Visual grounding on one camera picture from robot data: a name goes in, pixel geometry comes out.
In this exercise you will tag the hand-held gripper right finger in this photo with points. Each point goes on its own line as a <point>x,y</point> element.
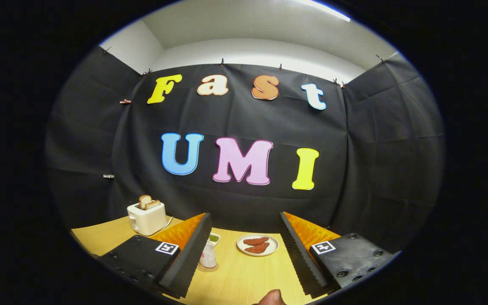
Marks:
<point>299,254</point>

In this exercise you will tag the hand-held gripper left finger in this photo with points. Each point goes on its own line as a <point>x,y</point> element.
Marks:
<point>189,258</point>

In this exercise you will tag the cream toaster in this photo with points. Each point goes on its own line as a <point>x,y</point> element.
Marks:
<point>148,220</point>

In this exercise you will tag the wooden table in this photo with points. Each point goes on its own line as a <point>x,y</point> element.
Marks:
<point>248,275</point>

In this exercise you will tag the clear juice bottle white label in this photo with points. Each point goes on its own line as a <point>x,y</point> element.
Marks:
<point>209,256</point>

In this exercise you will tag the black backdrop cloth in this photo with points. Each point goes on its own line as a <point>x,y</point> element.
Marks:
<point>375,169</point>

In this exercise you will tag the white divided snack dish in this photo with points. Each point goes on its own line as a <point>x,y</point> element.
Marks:
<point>214,238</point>

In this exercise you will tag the round cork coaster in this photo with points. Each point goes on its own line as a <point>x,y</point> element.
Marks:
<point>210,269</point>

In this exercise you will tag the red sausage piece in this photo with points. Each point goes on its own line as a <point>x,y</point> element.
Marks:
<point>259,248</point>
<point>256,241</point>

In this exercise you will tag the white round plate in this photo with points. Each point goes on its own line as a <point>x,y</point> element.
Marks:
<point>273,250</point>

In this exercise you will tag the toast slice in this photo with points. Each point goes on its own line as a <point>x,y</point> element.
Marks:
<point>153,204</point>
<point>143,201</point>

